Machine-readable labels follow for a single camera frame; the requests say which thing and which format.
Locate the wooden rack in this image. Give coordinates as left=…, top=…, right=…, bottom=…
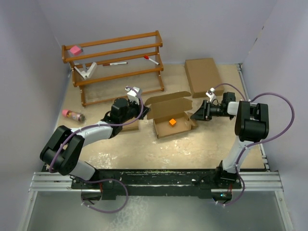
left=61, top=30, right=165, bottom=107

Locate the large closed cardboard box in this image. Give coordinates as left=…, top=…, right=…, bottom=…
left=184, top=58, right=222, bottom=98

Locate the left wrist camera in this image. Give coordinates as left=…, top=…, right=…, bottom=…
left=125, top=86, right=142, bottom=105

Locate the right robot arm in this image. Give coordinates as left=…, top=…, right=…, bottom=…
left=191, top=92, right=269, bottom=188

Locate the small closed cardboard box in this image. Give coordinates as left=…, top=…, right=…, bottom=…
left=122, top=120, right=139, bottom=132

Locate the white eraser brush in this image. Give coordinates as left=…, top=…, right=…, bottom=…
left=74, top=62, right=97, bottom=80

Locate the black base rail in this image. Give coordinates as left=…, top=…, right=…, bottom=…
left=72, top=167, right=242, bottom=201

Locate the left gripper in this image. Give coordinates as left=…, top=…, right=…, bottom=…
left=120, top=98, right=150, bottom=124

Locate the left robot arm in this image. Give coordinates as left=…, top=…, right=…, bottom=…
left=39, top=98, right=150, bottom=189

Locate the black capped white marker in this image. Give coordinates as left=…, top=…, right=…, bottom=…
left=102, top=62, right=128, bottom=66

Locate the orange ball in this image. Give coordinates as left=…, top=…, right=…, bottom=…
left=169, top=119, right=177, bottom=127

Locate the pink eraser block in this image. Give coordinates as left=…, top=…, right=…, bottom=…
left=69, top=45, right=83, bottom=56

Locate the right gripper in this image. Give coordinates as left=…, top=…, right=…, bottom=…
left=191, top=100, right=232, bottom=121

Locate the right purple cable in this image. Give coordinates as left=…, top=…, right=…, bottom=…
left=211, top=83, right=295, bottom=207

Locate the small pink capped bottle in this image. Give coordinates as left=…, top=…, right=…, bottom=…
left=62, top=109, right=85, bottom=123

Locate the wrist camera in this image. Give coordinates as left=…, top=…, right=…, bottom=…
left=125, top=86, right=142, bottom=105
left=205, top=88, right=217, bottom=103

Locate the red capped marker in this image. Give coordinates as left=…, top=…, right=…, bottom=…
left=144, top=55, right=160, bottom=65

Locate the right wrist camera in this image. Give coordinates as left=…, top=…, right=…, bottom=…
left=205, top=88, right=217, bottom=103

